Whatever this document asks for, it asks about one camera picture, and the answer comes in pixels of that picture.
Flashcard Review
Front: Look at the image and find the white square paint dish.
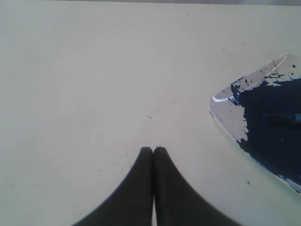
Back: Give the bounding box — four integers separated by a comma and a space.
208, 55, 301, 192

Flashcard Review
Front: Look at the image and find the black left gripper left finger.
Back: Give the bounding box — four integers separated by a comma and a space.
75, 147, 153, 226

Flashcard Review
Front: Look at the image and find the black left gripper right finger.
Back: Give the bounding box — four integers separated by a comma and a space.
153, 147, 235, 226

